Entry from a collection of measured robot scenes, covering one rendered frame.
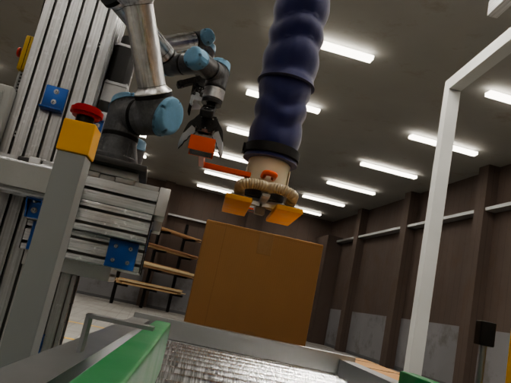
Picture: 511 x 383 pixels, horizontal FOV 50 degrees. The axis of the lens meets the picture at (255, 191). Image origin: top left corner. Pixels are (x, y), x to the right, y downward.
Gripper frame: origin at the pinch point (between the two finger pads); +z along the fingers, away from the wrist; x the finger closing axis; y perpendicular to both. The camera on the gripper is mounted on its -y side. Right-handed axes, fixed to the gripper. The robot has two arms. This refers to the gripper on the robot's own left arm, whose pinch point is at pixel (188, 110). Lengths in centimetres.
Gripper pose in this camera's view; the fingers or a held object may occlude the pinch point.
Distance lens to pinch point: 264.0
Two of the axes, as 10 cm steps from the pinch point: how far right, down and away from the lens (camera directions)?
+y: 9.6, 2.3, 1.5
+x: -1.9, 1.6, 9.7
